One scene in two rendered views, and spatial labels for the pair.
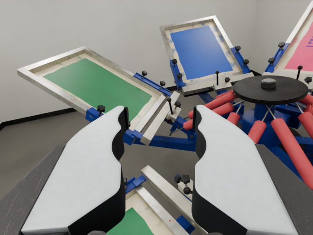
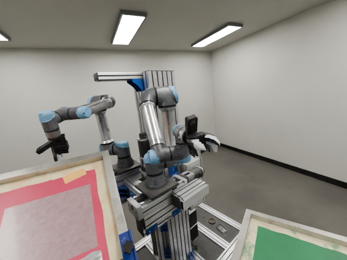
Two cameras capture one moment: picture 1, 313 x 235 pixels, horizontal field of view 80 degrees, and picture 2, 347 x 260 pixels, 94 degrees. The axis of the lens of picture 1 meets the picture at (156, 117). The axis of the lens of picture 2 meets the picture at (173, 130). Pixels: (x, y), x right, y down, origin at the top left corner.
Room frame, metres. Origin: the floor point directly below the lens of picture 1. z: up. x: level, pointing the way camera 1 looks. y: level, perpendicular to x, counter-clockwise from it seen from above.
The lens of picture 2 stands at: (0.54, -0.31, 1.85)
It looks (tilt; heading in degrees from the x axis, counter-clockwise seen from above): 12 degrees down; 158
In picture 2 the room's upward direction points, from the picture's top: 6 degrees counter-clockwise
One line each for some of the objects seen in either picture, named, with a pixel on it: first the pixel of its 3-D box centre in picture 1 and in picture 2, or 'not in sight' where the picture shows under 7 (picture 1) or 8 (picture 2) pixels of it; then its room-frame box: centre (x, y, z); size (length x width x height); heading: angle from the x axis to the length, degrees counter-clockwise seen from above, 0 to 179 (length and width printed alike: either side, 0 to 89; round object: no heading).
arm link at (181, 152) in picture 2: not in sight; (180, 151); (-0.19, 0.02, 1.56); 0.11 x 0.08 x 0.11; 83
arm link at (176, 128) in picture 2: not in sight; (182, 132); (-0.19, 0.04, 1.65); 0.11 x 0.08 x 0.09; 173
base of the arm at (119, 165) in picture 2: not in sight; (124, 160); (-0.94, -0.21, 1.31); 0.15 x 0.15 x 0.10
